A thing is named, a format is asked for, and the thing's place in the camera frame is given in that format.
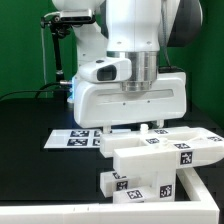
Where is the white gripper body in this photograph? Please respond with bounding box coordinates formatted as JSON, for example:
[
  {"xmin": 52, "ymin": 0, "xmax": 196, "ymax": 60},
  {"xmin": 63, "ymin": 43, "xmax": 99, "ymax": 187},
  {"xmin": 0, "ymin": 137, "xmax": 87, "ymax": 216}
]
[{"xmin": 74, "ymin": 72, "xmax": 186, "ymax": 128}]

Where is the white chair seat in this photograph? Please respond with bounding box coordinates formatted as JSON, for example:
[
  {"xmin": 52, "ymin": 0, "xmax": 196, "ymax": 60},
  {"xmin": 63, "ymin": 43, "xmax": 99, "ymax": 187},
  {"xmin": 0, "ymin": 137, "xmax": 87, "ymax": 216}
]
[{"xmin": 143, "ymin": 123, "xmax": 178, "ymax": 203}]

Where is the white chair back frame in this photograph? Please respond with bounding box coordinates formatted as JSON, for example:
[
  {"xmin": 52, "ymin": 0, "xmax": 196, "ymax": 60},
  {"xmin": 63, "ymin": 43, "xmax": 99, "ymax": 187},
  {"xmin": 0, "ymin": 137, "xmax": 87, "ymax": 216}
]
[{"xmin": 100, "ymin": 126, "xmax": 224, "ymax": 176}]

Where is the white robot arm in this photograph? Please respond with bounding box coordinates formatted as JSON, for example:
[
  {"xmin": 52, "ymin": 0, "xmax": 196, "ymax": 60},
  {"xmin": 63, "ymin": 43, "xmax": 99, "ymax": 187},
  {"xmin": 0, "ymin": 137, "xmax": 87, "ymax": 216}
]
[{"xmin": 52, "ymin": 0, "xmax": 203, "ymax": 132}]

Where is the white corner fence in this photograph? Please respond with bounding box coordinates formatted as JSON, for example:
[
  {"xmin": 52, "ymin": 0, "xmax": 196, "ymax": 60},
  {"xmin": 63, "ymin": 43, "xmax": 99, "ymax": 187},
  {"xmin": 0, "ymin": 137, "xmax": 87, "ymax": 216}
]
[{"xmin": 0, "ymin": 168, "xmax": 219, "ymax": 224}]

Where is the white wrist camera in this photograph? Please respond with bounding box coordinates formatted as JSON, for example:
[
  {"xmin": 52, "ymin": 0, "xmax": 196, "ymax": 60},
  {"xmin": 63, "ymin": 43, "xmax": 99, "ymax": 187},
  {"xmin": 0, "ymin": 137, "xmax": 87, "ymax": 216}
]
[{"xmin": 79, "ymin": 57, "xmax": 132, "ymax": 83}]

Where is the black cable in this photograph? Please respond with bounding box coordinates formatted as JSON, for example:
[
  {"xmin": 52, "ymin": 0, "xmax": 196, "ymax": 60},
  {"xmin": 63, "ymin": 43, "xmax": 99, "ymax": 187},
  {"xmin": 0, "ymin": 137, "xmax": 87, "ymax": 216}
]
[{"xmin": 0, "ymin": 82, "xmax": 63, "ymax": 102}]

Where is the black camera stand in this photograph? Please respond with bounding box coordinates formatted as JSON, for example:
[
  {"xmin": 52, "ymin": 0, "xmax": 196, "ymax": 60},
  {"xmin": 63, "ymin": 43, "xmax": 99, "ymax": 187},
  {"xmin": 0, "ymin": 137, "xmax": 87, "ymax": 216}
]
[{"xmin": 35, "ymin": 15, "xmax": 72, "ymax": 98}]

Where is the grey camera on stand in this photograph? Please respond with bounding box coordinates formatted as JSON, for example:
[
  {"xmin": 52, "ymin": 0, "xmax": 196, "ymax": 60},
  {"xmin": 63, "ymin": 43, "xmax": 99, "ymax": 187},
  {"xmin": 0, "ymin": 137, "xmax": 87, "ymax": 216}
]
[{"xmin": 59, "ymin": 9, "xmax": 93, "ymax": 23}]

